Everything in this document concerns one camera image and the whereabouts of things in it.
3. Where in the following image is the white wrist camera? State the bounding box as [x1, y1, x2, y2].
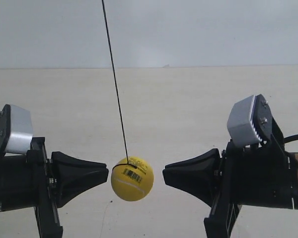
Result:
[226, 95, 262, 148]
[5, 105, 33, 155]

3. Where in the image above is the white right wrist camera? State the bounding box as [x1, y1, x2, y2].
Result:
[226, 95, 262, 148]

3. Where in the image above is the black hanging string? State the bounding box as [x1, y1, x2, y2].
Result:
[101, 0, 130, 159]

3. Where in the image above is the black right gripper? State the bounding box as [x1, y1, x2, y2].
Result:
[162, 94, 298, 238]

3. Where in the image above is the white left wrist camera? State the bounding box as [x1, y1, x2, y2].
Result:
[5, 105, 33, 155]

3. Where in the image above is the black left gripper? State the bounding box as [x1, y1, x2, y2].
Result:
[0, 104, 108, 238]

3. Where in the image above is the yellow tennis ball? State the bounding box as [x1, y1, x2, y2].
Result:
[111, 156, 154, 202]

